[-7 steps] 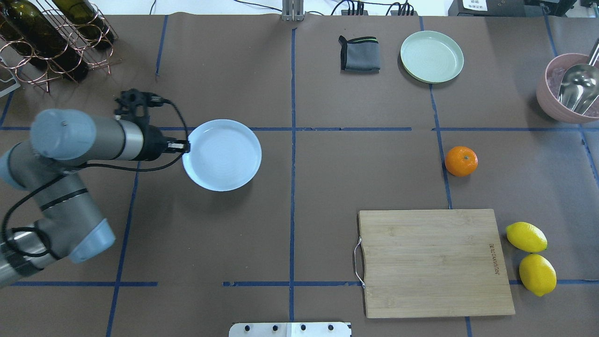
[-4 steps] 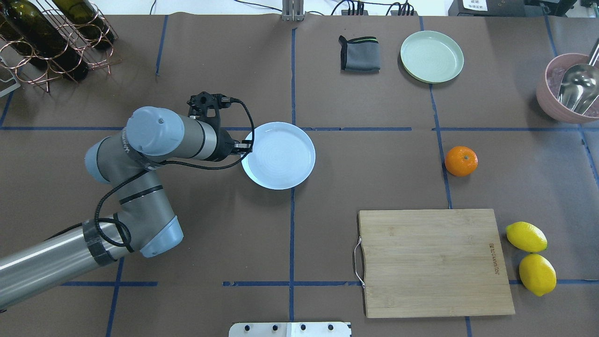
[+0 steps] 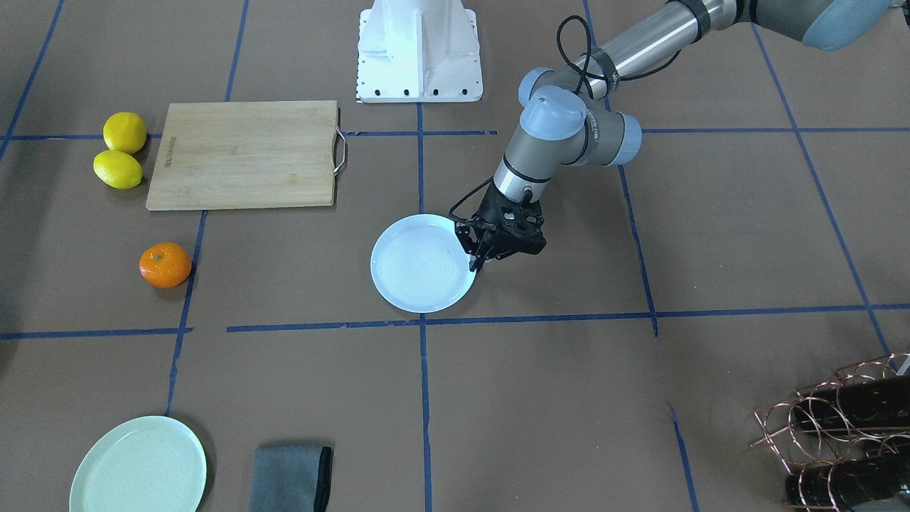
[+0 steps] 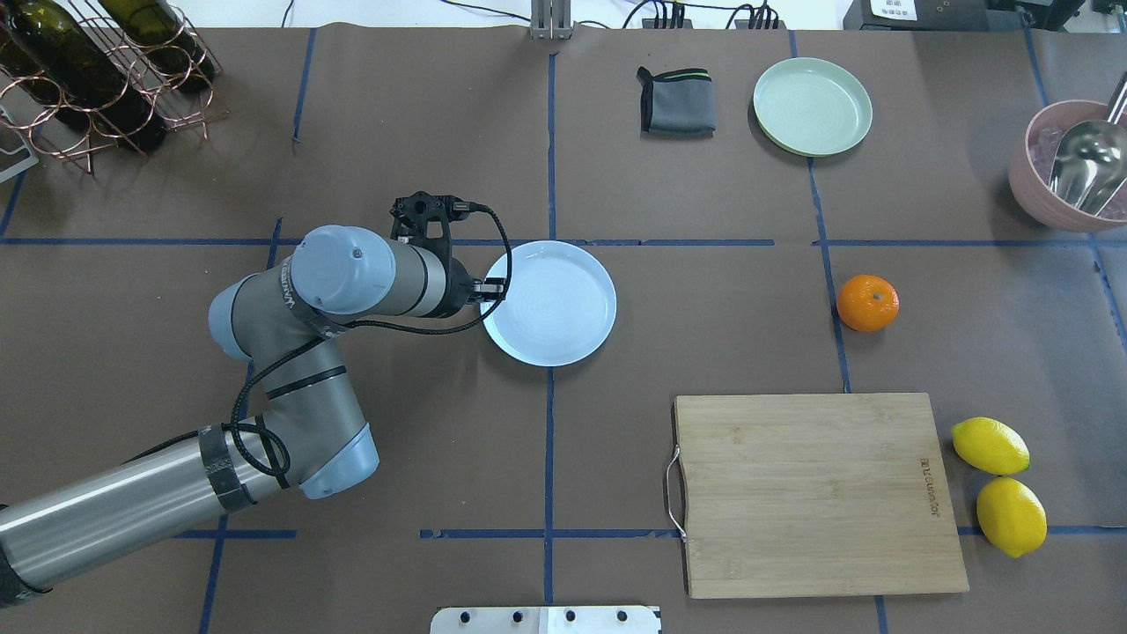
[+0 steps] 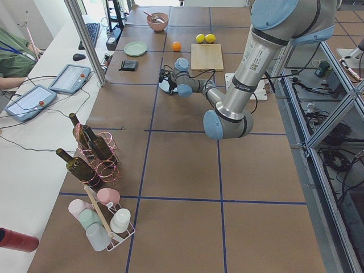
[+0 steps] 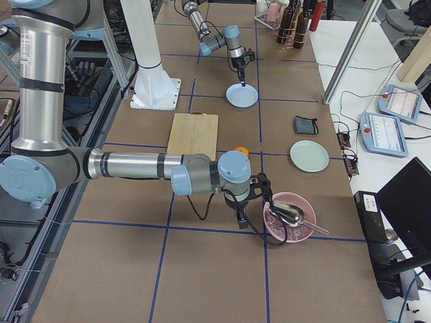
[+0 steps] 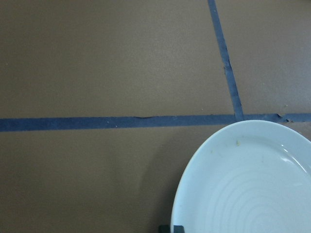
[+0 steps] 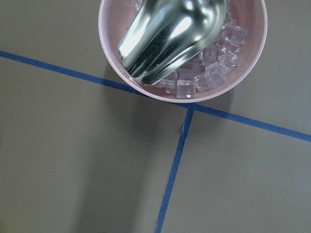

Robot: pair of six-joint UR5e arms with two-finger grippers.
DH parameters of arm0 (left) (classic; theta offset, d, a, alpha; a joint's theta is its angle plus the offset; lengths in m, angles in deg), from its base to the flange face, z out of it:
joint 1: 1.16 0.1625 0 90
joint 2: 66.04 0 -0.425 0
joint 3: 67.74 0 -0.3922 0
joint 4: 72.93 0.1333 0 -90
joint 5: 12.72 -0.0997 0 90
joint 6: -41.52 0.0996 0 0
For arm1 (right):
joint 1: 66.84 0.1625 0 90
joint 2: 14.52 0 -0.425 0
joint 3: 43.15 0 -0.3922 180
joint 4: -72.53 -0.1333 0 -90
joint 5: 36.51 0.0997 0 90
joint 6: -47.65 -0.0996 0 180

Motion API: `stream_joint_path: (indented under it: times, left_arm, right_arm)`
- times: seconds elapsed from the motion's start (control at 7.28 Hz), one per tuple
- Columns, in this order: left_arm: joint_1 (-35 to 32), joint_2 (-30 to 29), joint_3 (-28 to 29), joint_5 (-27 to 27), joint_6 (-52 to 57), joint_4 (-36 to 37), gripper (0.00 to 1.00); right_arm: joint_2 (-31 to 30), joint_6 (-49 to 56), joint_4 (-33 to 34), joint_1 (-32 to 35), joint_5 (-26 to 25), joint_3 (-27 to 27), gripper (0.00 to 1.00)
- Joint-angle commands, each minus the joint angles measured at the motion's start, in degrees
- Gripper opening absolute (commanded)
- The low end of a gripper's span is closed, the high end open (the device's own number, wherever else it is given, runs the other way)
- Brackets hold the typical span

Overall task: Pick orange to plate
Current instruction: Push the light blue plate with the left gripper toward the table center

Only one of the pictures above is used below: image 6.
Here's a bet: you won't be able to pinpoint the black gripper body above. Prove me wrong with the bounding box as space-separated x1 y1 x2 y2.
224 195 248 229
230 57 246 83

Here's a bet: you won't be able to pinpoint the light blue plate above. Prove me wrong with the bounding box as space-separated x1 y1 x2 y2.
226 83 259 108

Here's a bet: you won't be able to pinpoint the light green plate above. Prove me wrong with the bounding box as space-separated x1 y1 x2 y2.
290 140 329 173

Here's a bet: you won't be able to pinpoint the pink bowl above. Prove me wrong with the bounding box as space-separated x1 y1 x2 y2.
263 192 316 243

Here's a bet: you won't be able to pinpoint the clear ice cubes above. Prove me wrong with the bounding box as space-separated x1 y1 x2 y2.
264 210 313 243

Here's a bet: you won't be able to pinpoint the metal ice scoop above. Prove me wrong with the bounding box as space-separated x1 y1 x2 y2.
271 201 329 236

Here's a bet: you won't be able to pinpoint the pink cup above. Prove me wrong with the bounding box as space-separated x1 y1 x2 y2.
267 3 279 22

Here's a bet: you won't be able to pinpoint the orange mandarin fruit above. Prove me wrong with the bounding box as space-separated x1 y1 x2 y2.
235 146 249 156

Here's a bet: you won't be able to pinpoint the bamboo cutting board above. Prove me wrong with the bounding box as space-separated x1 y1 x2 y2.
167 113 219 160

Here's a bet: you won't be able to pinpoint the folded grey cloth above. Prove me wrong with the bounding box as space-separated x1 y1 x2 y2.
294 116 319 135

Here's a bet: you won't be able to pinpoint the red bottle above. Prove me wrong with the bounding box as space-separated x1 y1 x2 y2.
309 1 326 32

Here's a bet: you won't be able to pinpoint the black computer box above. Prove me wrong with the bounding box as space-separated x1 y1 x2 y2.
354 190 388 244

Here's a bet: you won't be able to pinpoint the teach pendant near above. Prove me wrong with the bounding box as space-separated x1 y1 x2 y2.
360 112 409 157

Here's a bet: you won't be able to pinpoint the teach pendant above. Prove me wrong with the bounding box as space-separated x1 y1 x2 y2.
378 84 423 124
360 112 409 157

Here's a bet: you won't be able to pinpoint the teach pendant far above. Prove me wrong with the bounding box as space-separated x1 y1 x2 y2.
378 84 423 124

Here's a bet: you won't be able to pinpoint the black monitor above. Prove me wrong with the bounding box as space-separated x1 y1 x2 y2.
376 157 430 277

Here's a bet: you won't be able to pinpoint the white wire cup rack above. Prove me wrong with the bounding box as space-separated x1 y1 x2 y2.
255 0 281 30

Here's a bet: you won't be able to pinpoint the copper wire bottle rack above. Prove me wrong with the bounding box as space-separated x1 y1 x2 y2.
280 1 309 48

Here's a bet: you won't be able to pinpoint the aluminium frame post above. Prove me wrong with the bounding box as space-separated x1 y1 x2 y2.
323 0 382 104

